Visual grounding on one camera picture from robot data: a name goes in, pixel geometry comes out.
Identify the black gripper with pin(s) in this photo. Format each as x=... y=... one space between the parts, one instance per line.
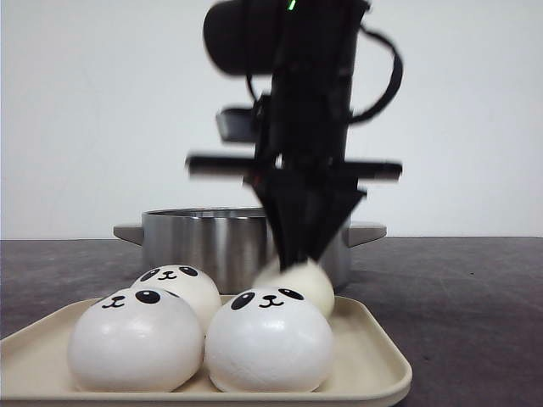
x=304 y=212

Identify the panda bun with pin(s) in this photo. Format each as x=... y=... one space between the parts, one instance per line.
x=189 y=283
x=269 y=339
x=136 y=340
x=307 y=278

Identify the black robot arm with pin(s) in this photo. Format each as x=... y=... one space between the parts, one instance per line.
x=308 y=46

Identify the stainless steel steamer pot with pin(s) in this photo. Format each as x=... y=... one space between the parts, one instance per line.
x=231 y=245

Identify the cream plastic tray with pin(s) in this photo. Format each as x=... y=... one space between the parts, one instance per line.
x=368 y=369

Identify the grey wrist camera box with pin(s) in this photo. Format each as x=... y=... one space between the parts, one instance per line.
x=238 y=125

